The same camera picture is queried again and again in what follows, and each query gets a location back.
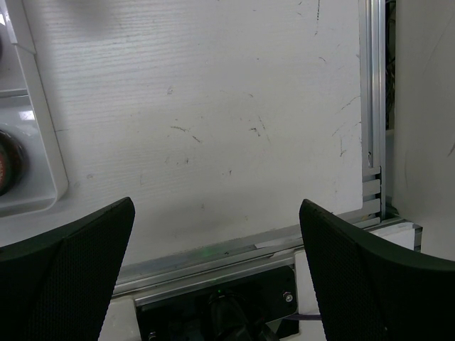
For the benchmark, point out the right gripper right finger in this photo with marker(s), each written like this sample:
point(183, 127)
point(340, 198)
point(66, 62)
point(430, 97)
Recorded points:
point(368, 288)

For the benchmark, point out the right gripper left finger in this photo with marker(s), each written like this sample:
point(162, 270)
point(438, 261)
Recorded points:
point(57, 285)

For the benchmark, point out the red-lid sauce jar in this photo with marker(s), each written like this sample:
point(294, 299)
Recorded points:
point(14, 162)

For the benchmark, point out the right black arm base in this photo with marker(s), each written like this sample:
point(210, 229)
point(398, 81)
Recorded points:
point(249, 308)

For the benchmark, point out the white three-compartment tray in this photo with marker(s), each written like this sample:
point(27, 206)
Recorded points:
point(26, 116)

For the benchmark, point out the aluminium right rail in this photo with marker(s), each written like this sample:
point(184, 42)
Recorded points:
point(373, 95)

